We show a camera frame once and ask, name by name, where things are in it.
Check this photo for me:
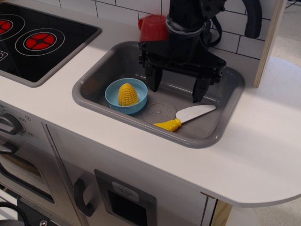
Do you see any grey plastic sink basin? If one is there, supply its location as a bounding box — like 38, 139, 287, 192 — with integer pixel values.
72, 41, 245, 148

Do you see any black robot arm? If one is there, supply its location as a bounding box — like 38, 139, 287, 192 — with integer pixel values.
138, 0, 226, 103

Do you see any yellow toy corn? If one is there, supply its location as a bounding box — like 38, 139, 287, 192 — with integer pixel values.
118, 83, 139, 106

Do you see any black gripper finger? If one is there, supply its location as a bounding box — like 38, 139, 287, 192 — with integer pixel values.
192, 75, 212, 103
145, 64, 163, 92

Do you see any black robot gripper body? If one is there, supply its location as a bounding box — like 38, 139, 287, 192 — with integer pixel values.
139, 28, 226, 84

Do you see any black toy faucet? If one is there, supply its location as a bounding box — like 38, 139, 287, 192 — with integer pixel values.
201, 0, 263, 50

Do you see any grey dispenser panel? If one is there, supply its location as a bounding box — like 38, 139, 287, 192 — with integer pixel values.
94, 169, 158, 226

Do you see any grey oven knob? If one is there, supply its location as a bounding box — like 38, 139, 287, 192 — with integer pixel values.
0, 113, 26, 135

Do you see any black cable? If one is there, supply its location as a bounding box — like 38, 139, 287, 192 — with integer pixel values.
0, 201, 30, 226

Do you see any wooden side panel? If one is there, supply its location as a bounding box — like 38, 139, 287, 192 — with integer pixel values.
253, 0, 287, 88

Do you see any red plastic cup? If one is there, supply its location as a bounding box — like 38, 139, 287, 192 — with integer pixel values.
138, 15, 169, 41

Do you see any black toy stovetop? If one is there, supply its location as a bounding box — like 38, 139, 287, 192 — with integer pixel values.
0, 2, 101, 88

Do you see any white cabinet door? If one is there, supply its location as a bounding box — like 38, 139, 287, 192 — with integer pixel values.
47, 125, 212, 226

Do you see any yellow handled toy spatula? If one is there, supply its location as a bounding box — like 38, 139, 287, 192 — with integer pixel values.
154, 105, 216, 132

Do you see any black cabinet door handle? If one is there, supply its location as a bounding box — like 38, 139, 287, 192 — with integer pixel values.
73, 178, 95, 217

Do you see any light blue bowl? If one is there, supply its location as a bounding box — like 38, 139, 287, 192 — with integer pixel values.
105, 78, 148, 114

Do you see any toy oven door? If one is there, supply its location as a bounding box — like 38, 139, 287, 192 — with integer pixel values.
0, 133, 55, 204

